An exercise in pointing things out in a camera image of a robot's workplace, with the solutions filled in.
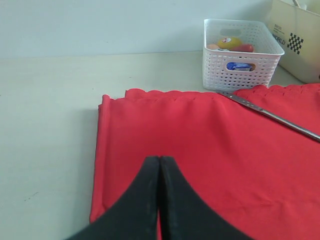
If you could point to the yellow lemon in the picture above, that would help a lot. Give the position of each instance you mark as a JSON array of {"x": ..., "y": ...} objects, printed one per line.
[{"x": 229, "y": 42}]

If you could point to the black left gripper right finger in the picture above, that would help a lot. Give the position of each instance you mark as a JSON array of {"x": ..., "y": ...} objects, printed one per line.
[{"x": 183, "y": 214}]

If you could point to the white perforated plastic basket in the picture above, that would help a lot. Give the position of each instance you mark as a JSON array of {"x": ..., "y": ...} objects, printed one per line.
[{"x": 238, "y": 54}]

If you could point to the blue white milk carton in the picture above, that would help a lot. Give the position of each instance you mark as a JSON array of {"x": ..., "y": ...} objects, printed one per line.
[{"x": 239, "y": 66}]

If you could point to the stainless steel knife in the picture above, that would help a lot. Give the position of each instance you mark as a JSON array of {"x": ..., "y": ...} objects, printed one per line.
[{"x": 270, "y": 115}]

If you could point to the red strawberry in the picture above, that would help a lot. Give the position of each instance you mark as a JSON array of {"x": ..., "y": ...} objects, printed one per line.
[{"x": 246, "y": 48}]

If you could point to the red scalloped table cloth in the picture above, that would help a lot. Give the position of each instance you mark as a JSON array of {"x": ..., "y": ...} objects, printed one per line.
[{"x": 258, "y": 174}]

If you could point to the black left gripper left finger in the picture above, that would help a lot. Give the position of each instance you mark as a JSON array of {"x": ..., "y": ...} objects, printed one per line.
[{"x": 134, "y": 215}]

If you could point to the brown egg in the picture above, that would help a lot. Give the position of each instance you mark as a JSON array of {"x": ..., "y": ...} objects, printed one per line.
[{"x": 212, "y": 46}]

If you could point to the brown cardboard box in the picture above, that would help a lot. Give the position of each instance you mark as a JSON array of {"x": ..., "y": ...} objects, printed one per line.
[{"x": 297, "y": 30}]

